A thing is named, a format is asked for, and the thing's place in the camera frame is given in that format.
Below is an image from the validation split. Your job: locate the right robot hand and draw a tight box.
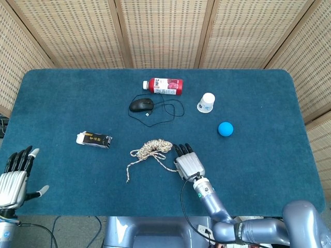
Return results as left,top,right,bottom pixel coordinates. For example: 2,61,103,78
172,142,206,181

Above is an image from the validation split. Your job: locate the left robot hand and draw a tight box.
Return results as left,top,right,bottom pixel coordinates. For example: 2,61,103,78
0,145,50,210

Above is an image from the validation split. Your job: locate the beige braided rope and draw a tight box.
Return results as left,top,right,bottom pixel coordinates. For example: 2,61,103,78
126,138,179,183

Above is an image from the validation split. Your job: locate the blue ball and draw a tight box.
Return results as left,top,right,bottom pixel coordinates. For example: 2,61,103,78
218,121,234,137

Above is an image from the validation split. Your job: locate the white flowered paper cup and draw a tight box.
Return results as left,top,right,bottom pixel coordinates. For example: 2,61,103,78
197,92,216,114

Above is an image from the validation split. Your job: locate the blue table cloth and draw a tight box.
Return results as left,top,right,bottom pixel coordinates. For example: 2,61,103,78
0,68,326,217

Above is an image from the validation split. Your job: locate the white power strip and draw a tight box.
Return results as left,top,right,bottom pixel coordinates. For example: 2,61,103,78
198,224,214,240

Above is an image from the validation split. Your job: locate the blue-grey robot torso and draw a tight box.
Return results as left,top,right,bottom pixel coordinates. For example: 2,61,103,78
103,216,215,248

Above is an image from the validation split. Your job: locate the red juice bottle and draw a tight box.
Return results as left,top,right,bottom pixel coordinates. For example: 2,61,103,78
142,77,184,97

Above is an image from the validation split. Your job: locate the black carton box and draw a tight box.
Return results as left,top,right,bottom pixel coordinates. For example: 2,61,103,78
76,131,113,149

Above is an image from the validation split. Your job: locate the woven folding screen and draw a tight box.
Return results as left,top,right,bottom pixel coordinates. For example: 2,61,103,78
0,0,331,205

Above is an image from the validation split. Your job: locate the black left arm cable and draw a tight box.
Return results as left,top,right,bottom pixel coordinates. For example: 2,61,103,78
15,221,58,248

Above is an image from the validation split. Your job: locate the black wired computer mouse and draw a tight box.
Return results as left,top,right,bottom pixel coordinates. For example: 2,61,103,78
128,93,185,128

